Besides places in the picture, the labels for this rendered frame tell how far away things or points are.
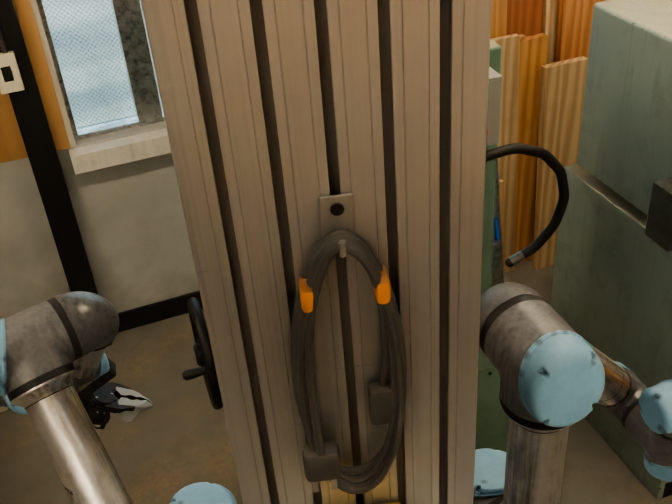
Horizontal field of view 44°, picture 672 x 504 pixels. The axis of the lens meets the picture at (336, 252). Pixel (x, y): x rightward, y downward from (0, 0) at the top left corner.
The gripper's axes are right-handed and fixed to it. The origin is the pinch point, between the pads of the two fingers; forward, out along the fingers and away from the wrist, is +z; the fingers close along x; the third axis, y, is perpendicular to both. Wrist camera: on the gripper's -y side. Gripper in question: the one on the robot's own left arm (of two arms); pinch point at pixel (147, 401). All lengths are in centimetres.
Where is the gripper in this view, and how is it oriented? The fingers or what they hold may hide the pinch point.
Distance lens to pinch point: 207.2
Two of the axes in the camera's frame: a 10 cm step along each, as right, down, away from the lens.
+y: -4.2, 8.1, 4.0
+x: 3.0, 5.4, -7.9
